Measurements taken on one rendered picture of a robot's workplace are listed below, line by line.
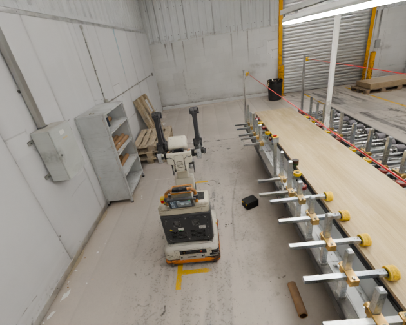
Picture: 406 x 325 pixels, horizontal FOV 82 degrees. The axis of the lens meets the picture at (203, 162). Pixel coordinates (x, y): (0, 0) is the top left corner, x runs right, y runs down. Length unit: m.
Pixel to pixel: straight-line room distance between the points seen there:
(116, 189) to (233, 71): 6.99
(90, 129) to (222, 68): 6.81
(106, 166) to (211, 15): 7.14
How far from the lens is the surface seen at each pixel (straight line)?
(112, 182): 4.11
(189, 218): 2.54
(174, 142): 2.56
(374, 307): 1.55
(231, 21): 9.71
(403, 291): 1.83
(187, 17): 9.66
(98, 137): 3.80
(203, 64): 9.65
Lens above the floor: 2.25
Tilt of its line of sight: 27 degrees down
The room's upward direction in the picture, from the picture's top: 9 degrees counter-clockwise
